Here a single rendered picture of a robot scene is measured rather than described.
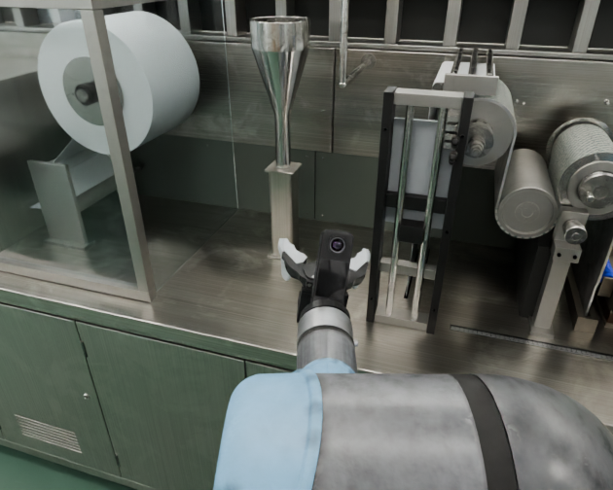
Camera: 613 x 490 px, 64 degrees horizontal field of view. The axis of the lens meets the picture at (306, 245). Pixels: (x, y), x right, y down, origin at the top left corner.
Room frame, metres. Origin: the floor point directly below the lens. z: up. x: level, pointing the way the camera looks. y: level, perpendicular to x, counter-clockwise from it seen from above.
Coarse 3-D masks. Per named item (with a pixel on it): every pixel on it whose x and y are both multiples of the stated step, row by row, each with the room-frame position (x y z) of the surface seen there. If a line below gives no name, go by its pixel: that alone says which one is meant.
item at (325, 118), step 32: (256, 64) 1.50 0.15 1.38; (320, 64) 1.45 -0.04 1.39; (352, 64) 1.42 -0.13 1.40; (384, 64) 1.39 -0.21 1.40; (416, 64) 1.37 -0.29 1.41; (512, 64) 1.29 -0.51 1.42; (544, 64) 1.27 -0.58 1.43; (576, 64) 1.25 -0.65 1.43; (608, 64) 1.23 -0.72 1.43; (256, 96) 1.51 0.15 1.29; (320, 96) 1.45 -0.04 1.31; (352, 96) 1.42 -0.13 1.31; (512, 96) 1.29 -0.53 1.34; (544, 96) 1.27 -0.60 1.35; (576, 96) 1.24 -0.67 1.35; (608, 96) 1.22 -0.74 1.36; (256, 128) 1.51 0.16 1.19; (320, 128) 1.44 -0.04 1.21; (352, 128) 1.42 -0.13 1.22; (544, 128) 1.26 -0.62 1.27
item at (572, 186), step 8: (584, 168) 0.93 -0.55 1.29; (592, 168) 0.92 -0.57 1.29; (600, 168) 0.92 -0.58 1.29; (608, 168) 0.92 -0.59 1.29; (576, 176) 0.93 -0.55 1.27; (584, 176) 0.93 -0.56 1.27; (568, 184) 0.94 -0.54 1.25; (576, 184) 0.93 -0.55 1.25; (568, 192) 0.93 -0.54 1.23; (576, 192) 0.93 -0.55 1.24; (576, 200) 0.93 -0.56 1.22; (592, 208) 0.92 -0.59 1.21; (600, 208) 0.91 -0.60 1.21; (608, 208) 0.91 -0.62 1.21
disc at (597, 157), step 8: (576, 160) 0.94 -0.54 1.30; (584, 160) 0.93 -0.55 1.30; (592, 160) 0.93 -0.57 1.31; (600, 160) 0.93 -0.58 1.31; (608, 160) 0.92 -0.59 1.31; (568, 168) 0.94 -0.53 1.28; (576, 168) 0.94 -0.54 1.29; (568, 176) 0.94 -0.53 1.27; (560, 184) 0.94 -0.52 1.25; (560, 192) 0.94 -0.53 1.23; (560, 200) 0.94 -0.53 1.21; (568, 200) 0.94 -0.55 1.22; (592, 216) 0.92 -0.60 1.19; (600, 216) 0.92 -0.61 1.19; (608, 216) 0.91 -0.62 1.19
